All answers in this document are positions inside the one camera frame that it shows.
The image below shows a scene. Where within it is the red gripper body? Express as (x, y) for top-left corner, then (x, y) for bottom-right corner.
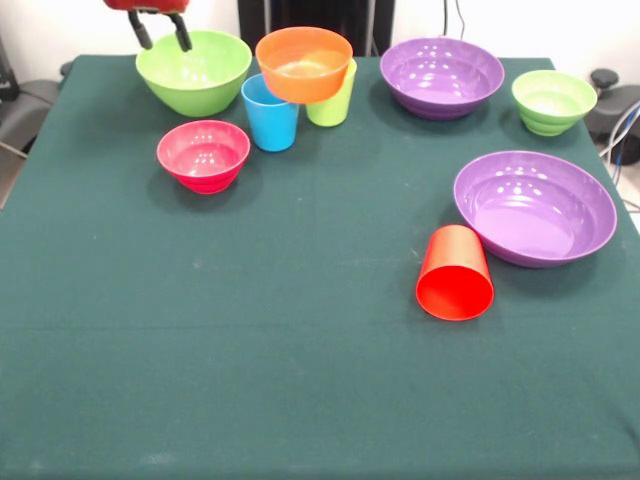
(103, 0), (192, 15)

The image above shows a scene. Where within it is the large green bowl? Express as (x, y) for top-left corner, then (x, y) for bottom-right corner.
(135, 30), (253, 119)

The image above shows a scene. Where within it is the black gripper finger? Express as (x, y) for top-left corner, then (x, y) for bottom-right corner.
(168, 12), (194, 52)
(127, 9), (154, 51)

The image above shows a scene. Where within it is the pink bowl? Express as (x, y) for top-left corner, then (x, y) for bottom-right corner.
(156, 119), (252, 195)

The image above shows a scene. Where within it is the black cable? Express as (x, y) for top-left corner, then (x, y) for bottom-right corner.
(442, 0), (469, 41)

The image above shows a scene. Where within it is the small green bowl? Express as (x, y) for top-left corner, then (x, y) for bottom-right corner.
(511, 69), (599, 137)

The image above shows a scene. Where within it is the purple bowl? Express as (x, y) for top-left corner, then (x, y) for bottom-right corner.
(453, 150), (619, 269)
(379, 37), (506, 121)

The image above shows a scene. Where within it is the yellow-green cup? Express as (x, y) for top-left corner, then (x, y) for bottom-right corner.
(304, 57), (358, 128)

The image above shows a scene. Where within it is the red cup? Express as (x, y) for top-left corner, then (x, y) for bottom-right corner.
(415, 224), (496, 322)

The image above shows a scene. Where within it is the blue cable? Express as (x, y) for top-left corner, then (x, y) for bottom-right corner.
(610, 99), (640, 169)

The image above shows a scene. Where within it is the blue cup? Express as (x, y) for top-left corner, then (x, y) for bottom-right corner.
(240, 73), (300, 153)

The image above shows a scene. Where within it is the dark green tablecloth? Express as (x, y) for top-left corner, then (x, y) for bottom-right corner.
(0, 53), (640, 480)

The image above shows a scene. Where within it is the orange bowl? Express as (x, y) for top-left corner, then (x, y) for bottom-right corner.
(255, 26), (354, 105)

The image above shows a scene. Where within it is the white cable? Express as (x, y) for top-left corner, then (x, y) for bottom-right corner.
(598, 112), (640, 159)

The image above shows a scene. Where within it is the black chair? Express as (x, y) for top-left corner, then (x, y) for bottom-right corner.
(0, 34), (74, 157)
(588, 68), (640, 166)

